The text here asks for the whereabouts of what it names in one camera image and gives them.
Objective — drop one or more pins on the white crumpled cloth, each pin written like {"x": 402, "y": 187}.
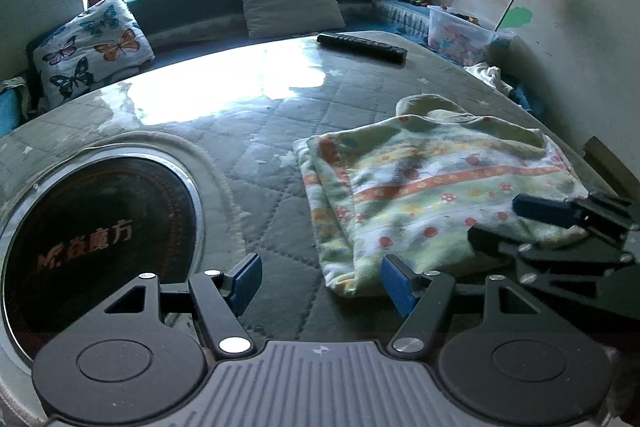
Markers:
{"x": 490, "y": 75}

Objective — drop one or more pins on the colourful patterned children's garment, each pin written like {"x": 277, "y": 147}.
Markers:
{"x": 413, "y": 185}

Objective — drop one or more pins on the clear plastic storage box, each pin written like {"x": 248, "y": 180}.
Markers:
{"x": 463, "y": 42}

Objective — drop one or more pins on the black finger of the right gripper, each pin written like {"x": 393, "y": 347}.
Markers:
{"x": 590, "y": 273}
{"x": 613, "y": 219}

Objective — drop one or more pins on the black remote control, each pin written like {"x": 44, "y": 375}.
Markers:
{"x": 363, "y": 47}

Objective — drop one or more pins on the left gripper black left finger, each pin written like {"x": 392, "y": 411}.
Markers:
{"x": 213, "y": 299}

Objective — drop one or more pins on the round black induction cooktop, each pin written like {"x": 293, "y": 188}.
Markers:
{"x": 76, "y": 228}

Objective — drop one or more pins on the dark teal sofa bench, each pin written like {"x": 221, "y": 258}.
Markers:
{"x": 175, "y": 24}

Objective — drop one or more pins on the plain white pillow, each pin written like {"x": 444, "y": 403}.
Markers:
{"x": 281, "y": 18}

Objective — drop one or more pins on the blue cushion with cloth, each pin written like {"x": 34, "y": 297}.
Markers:
{"x": 14, "y": 103}

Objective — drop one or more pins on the butterfly print pillow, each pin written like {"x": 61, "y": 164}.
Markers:
{"x": 101, "y": 45}

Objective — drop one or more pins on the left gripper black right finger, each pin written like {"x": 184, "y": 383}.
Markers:
{"x": 427, "y": 300}

